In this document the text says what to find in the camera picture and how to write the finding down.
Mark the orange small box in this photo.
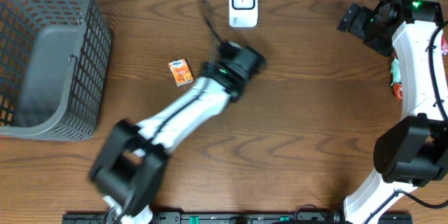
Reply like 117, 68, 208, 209
169, 59, 194, 87

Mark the teal snack packet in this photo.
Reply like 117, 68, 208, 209
390, 58, 401, 86

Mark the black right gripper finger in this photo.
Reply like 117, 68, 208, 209
348, 6, 373, 39
337, 3, 361, 32

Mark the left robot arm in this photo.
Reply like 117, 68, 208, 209
89, 42, 266, 223

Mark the white barcode scanner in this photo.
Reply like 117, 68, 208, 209
229, 0, 258, 28

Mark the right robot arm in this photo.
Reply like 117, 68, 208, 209
326, 0, 447, 224

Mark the purple snack package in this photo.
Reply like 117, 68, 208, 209
441, 36, 448, 56

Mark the red orange snack wrapper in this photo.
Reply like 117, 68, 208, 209
392, 83, 403, 100

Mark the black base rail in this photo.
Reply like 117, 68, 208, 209
62, 204, 414, 224

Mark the grey plastic basket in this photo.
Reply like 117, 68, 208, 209
1, 0, 112, 141

